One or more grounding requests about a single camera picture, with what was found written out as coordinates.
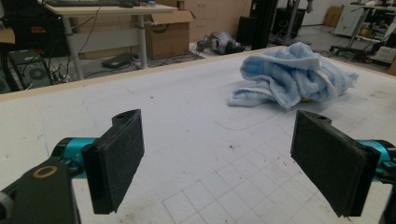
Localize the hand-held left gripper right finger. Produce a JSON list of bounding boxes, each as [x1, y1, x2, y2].
[[290, 109, 382, 218]]

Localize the black metal frame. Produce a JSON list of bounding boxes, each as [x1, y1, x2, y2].
[[250, 0, 279, 51]]

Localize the brown cardboard box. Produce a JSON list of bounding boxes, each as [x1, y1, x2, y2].
[[145, 9, 196, 61]]

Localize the flat black device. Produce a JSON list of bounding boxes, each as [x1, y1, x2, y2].
[[100, 52, 140, 70]]

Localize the black computer tower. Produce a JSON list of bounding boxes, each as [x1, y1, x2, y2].
[[7, 49, 53, 91], [0, 68, 12, 95]]

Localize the white desk with metal legs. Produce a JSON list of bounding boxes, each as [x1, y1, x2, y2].
[[43, 2, 178, 80]]

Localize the black cabinet with red label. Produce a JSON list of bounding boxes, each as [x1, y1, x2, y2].
[[2, 0, 70, 59]]

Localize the grey helmet-shaped device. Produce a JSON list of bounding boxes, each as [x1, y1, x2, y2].
[[204, 31, 246, 56]]

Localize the white foam mat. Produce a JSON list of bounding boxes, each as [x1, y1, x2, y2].
[[0, 46, 396, 224]]

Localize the light blue striped towel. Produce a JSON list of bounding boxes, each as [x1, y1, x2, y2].
[[227, 41, 360, 111]]

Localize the white work desk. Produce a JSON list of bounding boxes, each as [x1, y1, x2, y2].
[[330, 1, 396, 60]]

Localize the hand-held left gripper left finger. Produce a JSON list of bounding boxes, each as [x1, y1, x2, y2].
[[81, 108, 146, 216]]

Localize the black floor speaker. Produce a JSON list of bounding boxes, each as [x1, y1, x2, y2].
[[235, 16, 257, 47]]

